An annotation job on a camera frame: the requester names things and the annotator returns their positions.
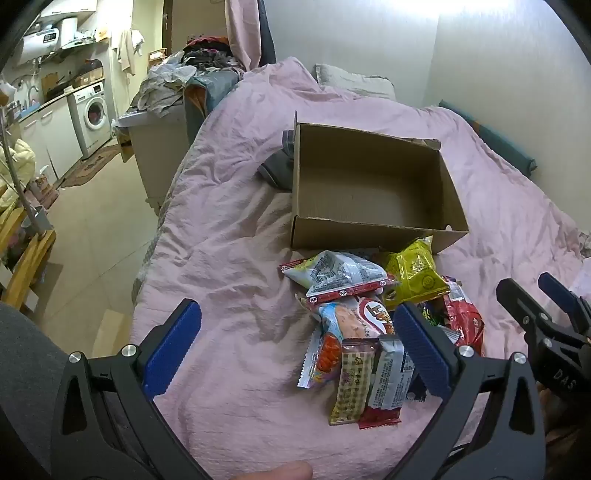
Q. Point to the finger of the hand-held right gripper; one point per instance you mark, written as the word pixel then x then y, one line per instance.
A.
pixel 519 302
pixel 561 290

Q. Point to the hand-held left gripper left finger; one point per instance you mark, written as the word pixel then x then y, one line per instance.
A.
pixel 173 350

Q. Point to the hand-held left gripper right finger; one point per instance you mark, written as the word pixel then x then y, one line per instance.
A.
pixel 422 350

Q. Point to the grey silver snack packet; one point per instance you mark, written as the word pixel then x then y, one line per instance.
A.
pixel 388 374

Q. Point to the red snack packet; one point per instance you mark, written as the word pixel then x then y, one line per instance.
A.
pixel 464 318

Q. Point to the orange white snack packet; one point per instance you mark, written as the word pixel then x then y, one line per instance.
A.
pixel 378 316

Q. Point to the beige checkered snack packet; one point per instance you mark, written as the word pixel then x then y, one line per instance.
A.
pixel 351 383

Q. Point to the yellow green snack packet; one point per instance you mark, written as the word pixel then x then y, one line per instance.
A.
pixel 415 272

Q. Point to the light blue colourful snack packet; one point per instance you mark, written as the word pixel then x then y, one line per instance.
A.
pixel 341 323

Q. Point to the white grey snack packet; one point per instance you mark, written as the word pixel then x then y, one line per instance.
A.
pixel 337 272

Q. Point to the cardboard box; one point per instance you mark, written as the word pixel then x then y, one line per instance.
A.
pixel 369 184

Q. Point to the person's right hand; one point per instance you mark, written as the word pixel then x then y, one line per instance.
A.
pixel 549 406

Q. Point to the person's left hand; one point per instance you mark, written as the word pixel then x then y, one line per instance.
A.
pixel 277 471

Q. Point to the pink blanket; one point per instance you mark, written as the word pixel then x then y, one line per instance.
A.
pixel 240 258

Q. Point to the person's grey trousers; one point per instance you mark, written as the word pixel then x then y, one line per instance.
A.
pixel 23 392

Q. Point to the teal bolster cushion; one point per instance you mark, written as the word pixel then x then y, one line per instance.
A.
pixel 498 138

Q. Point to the wooden chair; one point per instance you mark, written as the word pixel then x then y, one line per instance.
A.
pixel 27 263

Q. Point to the grey metal stand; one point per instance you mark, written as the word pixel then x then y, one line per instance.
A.
pixel 37 220

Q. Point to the white storage bin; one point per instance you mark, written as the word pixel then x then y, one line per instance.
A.
pixel 157 152

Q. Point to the patterned floor rug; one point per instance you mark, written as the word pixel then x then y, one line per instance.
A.
pixel 90 168

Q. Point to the dark grey cloth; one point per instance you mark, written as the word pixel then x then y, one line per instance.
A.
pixel 277 168

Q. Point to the pale yellow jacket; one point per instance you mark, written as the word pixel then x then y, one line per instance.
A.
pixel 16 170

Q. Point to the white kitchen cabinet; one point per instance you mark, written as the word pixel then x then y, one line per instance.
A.
pixel 51 138

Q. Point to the white washing machine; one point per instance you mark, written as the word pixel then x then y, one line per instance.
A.
pixel 92 115

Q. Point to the pile of clothes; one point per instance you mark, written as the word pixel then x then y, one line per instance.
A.
pixel 184 78

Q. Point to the grey pillow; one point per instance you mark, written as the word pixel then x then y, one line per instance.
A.
pixel 355 81

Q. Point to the white hanging towel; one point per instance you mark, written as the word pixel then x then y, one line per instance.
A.
pixel 129 48

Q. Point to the pink curtain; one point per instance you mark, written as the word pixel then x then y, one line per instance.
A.
pixel 242 32

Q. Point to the white water heater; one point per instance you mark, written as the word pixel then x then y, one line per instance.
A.
pixel 39 46

